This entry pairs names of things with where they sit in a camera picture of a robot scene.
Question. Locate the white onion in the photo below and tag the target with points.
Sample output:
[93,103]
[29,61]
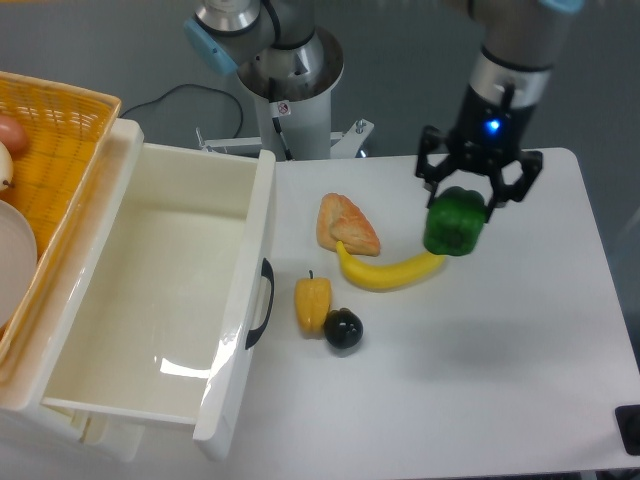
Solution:
[6,168]

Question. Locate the croissant bread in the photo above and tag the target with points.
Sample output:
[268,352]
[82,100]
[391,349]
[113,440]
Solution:
[340,220]

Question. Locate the green bell pepper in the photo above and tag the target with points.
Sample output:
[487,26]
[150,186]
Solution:
[454,222]

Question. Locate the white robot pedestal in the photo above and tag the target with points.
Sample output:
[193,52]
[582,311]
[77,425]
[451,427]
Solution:
[291,90]

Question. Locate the red onion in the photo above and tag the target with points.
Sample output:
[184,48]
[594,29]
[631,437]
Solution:
[12,135]

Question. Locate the white open upper drawer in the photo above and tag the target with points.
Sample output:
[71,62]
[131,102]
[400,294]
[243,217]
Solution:
[159,338]

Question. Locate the white plate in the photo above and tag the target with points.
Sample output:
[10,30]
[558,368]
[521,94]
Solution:
[18,260]

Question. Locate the yellow bell pepper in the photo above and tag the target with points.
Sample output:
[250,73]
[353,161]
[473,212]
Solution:
[312,301]

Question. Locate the black object at table edge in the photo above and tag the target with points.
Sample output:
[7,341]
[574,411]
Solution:
[628,420]

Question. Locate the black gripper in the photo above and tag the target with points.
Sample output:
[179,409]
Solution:
[487,135]

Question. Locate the white drawer cabinet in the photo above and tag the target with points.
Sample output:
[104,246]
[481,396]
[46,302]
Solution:
[31,350]

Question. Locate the dark black bell pepper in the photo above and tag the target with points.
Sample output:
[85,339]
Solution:
[343,329]

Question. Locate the yellow woven basket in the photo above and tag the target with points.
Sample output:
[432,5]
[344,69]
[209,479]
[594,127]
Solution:
[67,128]

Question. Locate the white metal base frame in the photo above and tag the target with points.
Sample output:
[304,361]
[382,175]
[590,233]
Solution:
[337,145]

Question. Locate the yellow banana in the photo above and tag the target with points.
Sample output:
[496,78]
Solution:
[389,276]

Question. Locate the black drawer handle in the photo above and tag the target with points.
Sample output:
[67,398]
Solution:
[264,304]

